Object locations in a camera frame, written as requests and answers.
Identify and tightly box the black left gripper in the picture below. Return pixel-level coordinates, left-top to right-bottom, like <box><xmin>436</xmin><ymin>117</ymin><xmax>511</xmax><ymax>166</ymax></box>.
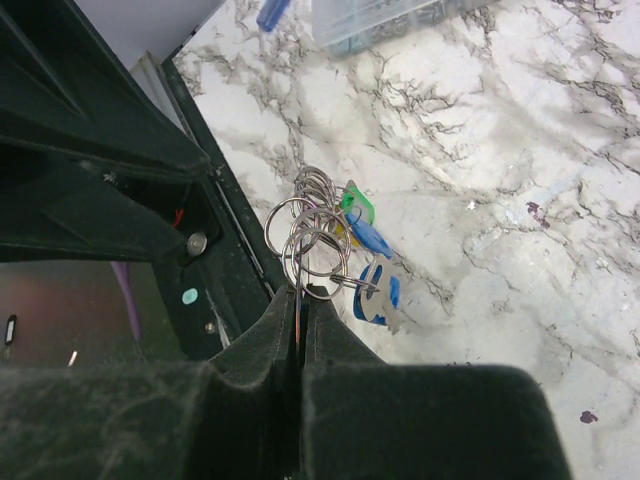
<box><xmin>1</xmin><ymin>1</ymin><xmax>209</xmax><ymax>262</ymax></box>

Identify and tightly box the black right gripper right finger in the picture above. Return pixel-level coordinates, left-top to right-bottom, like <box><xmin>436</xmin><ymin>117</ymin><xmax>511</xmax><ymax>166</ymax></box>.
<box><xmin>300</xmin><ymin>300</ymin><xmax>572</xmax><ymax>479</ymax></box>

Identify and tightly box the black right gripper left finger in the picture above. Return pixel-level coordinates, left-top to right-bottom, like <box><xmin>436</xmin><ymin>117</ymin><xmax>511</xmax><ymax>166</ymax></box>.
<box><xmin>1</xmin><ymin>287</ymin><xmax>299</xmax><ymax>479</ymax></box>

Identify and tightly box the blue red screwdriver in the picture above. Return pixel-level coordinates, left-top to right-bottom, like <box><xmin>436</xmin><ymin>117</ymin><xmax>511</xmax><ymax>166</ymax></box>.
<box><xmin>256</xmin><ymin>0</ymin><xmax>290</xmax><ymax>32</ymax></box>

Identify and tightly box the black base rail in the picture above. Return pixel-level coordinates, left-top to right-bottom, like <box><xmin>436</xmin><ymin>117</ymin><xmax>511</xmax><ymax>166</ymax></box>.
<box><xmin>0</xmin><ymin>59</ymin><xmax>276</xmax><ymax>369</ymax></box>

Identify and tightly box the clear plastic screw box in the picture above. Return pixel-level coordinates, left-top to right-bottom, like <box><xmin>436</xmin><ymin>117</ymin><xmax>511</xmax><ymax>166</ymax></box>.
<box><xmin>311</xmin><ymin>0</ymin><xmax>490</xmax><ymax>57</ymax></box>

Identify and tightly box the green key tag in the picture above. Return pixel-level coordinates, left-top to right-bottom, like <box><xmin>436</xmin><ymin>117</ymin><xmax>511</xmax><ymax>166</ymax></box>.
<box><xmin>340</xmin><ymin>180</ymin><xmax>376</xmax><ymax>225</ymax></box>

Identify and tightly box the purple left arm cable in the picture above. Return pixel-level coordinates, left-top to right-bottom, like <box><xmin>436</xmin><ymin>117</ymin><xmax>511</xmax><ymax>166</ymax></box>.
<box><xmin>110</xmin><ymin>260</ymin><xmax>144</xmax><ymax>341</ymax></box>

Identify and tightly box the blue key tag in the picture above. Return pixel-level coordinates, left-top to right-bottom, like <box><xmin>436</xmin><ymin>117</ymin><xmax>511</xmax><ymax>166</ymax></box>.
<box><xmin>346</xmin><ymin>213</ymin><xmax>393</xmax><ymax>259</ymax></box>

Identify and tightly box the blue tag with ring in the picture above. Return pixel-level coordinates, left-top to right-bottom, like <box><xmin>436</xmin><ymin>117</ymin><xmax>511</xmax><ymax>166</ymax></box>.
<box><xmin>282</xmin><ymin>227</ymin><xmax>402</xmax><ymax>337</ymax></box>

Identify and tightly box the black tag key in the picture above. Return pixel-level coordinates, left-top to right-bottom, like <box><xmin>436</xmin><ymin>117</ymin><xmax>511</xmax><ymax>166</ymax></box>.
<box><xmin>4</xmin><ymin>315</ymin><xmax>17</xmax><ymax>346</ymax></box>

